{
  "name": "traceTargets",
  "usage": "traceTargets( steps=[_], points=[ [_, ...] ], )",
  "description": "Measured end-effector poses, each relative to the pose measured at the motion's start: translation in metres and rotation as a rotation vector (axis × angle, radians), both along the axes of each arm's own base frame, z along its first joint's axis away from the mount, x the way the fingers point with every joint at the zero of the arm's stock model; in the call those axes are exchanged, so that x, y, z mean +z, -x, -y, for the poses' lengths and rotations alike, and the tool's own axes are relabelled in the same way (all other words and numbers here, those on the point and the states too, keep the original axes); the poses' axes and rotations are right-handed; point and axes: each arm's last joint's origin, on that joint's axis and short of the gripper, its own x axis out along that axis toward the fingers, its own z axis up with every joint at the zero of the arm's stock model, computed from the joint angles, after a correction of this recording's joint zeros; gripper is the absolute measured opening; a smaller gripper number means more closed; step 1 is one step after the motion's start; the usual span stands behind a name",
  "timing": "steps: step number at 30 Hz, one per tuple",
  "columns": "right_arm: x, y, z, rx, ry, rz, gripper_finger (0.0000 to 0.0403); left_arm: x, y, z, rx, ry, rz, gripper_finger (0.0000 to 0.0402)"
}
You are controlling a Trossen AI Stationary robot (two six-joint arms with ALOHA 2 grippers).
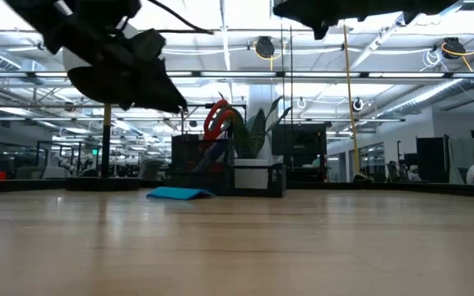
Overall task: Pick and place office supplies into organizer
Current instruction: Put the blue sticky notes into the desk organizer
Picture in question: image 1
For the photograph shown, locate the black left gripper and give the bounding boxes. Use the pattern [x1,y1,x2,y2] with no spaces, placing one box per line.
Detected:
[54,23,189,115]

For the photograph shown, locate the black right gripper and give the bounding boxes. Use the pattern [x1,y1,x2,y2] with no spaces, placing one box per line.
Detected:
[272,0,369,41]

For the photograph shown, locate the red handled scissors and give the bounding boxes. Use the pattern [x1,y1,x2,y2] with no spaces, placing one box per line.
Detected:
[202,98,237,143]

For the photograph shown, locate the blue Sharpie marker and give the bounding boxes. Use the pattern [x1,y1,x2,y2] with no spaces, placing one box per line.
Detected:
[190,141,229,173]

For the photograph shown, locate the blue sticky notes pad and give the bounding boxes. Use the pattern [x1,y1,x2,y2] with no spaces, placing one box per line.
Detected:
[145,186,218,202]

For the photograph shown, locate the grey office chair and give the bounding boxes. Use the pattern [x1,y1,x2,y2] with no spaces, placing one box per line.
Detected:
[137,158,167,182]

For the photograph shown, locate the black mesh desk organizer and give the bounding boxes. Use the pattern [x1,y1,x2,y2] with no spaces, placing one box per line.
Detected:
[169,133,287,199]

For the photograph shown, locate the white globe table lamp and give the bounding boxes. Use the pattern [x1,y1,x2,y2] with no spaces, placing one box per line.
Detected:
[61,24,150,192]

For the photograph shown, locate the green plant in white pot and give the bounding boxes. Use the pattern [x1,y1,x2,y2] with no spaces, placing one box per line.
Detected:
[219,92,294,191]

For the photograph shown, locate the dark cabinet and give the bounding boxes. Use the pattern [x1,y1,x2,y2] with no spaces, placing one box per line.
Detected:
[416,135,451,184]

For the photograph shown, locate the black ceiling cable reel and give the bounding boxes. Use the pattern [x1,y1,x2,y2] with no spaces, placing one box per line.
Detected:
[439,35,467,61]
[252,35,278,62]

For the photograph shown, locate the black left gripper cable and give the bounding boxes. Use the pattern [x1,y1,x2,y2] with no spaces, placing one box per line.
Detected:
[145,0,216,35]

